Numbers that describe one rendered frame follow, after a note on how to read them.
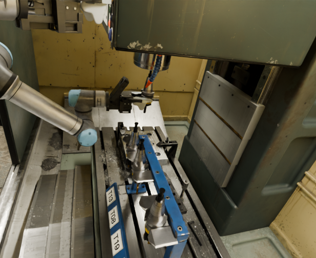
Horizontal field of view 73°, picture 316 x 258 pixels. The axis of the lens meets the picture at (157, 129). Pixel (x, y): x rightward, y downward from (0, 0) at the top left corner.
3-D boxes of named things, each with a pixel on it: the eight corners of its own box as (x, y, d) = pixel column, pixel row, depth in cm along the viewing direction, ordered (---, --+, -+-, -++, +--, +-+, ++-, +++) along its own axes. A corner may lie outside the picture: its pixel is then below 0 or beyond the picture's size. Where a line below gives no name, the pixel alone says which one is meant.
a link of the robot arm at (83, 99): (70, 103, 98) (69, 85, 93) (95, 104, 101) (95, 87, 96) (68, 111, 91) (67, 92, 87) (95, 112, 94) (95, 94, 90)
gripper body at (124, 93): (130, 106, 105) (105, 105, 102) (131, 89, 101) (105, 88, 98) (132, 113, 99) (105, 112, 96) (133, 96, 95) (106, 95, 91)
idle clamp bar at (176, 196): (175, 221, 96) (178, 212, 93) (155, 180, 116) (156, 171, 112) (184, 218, 98) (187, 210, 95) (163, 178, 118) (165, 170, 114)
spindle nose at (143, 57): (173, 72, 89) (179, 42, 82) (135, 69, 84) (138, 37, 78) (164, 62, 102) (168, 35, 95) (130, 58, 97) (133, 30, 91)
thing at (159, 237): (150, 250, 53) (151, 248, 52) (145, 230, 57) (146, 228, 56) (176, 244, 55) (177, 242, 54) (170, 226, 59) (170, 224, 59)
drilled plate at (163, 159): (126, 168, 115) (127, 161, 112) (119, 137, 138) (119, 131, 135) (166, 165, 122) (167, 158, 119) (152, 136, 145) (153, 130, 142)
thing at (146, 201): (141, 212, 61) (141, 210, 61) (137, 197, 66) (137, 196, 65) (163, 209, 64) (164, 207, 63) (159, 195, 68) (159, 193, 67)
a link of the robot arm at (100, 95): (95, 87, 96) (95, 94, 90) (106, 88, 98) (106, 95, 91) (95, 102, 100) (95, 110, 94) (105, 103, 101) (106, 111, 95)
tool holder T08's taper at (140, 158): (147, 166, 76) (148, 152, 72) (134, 167, 75) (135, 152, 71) (145, 158, 79) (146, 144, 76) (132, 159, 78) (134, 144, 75)
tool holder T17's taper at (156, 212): (166, 220, 59) (171, 203, 55) (151, 224, 57) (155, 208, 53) (160, 207, 62) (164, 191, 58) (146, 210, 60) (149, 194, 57)
